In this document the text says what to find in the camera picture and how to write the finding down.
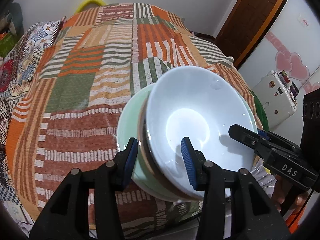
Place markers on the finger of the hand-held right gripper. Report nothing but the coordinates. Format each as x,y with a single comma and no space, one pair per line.
280,142
247,138

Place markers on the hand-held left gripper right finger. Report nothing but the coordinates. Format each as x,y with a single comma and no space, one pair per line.
188,165

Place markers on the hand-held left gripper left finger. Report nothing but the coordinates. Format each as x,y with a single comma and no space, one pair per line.
130,160

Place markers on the pink bowl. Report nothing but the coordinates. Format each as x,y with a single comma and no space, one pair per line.
141,142

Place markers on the light green bowl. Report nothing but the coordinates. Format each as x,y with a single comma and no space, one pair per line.
127,130

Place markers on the white bowl with dark dots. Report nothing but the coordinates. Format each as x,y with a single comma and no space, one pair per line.
200,100

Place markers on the person's right hand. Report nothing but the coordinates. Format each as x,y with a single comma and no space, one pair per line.
279,192

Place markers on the white ruffled cloth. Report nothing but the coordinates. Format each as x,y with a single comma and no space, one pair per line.
262,177

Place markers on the striped patchwork blanket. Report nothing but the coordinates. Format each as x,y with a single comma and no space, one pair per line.
75,92

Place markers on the white sliding door with hearts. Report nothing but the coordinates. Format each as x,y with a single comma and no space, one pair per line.
287,42

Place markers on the brown wooden door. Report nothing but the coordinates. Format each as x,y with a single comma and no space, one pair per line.
250,17

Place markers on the patterned pillow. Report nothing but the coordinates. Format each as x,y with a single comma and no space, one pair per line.
25,45

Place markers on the yellow hoop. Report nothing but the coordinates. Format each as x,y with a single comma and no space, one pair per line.
85,2

